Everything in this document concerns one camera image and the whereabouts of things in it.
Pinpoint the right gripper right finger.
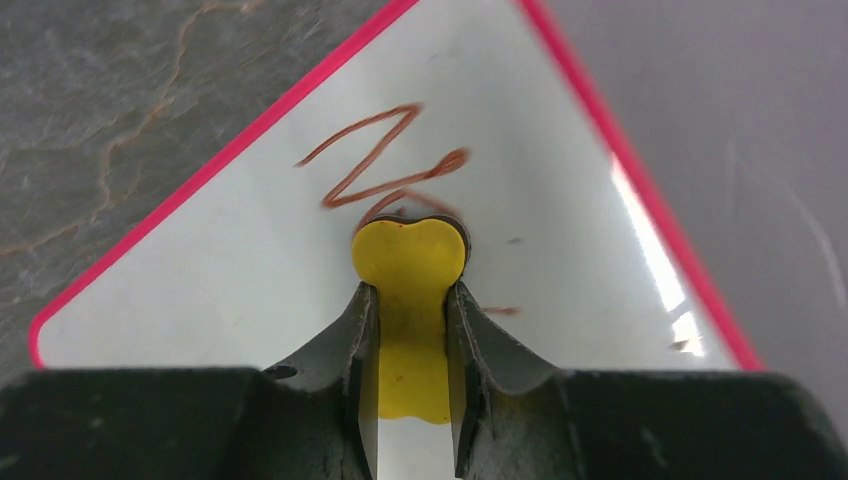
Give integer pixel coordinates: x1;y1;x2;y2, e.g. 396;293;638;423
445;282;577;479

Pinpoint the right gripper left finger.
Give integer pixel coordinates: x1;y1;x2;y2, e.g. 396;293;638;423
251;283;379;479

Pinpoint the yellow bone-shaped eraser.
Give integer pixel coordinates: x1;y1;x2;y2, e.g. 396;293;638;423
352;217;466;425

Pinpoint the pink-framed whiteboard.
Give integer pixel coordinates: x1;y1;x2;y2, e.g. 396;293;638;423
27;0;766;480

